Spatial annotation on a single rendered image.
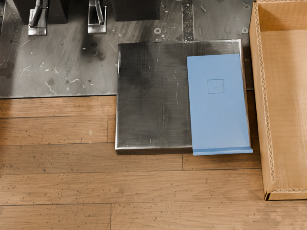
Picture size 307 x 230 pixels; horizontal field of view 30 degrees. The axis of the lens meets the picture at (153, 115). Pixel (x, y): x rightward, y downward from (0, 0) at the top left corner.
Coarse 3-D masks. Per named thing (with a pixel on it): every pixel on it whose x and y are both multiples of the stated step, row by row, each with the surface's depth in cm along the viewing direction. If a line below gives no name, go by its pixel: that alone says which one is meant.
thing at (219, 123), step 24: (192, 72) 76; (216, 72) 76; (240, 72) 75; (192, 96) 74; (216, 96) 74; (240, 96) 74; (192, 120) 73; (216, 120) 72; (240, 120) 72; (192, 144) 71; (216, 144) 71; (240, 144) 71
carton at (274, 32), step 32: (256, 0) 75; (288, 0) 74; (256, 32) 72; (288, 32) 80; (256, 64) 73; (288, 64) 78; (256, 96) 74; (288, 96) 75; (288, 128) 73; (288, 160) 71; (288, 192) 67
